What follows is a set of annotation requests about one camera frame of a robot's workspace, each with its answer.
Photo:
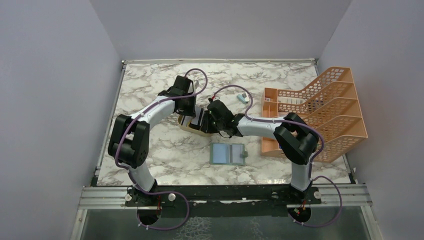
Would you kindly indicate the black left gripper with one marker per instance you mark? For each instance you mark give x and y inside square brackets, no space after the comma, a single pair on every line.
[190,112]

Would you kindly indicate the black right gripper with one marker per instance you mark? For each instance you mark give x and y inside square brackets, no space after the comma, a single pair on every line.
[206,127]

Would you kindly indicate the green card holder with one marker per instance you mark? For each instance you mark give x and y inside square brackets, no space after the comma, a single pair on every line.
[231,154]

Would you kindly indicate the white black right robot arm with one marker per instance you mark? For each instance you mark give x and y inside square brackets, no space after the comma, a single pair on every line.
[299,142]

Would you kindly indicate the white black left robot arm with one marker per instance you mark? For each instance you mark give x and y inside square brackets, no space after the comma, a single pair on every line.
[129,141]

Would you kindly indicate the light blue small stapler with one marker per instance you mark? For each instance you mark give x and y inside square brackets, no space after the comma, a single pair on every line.
[243,98]

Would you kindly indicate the beige oval tray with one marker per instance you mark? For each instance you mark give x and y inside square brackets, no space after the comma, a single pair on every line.
[184,124]

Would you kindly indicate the orange plastic file organizer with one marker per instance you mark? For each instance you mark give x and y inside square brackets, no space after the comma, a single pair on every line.
[329,104]

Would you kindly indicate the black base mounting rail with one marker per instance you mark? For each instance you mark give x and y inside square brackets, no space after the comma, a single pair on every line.
[217,201]

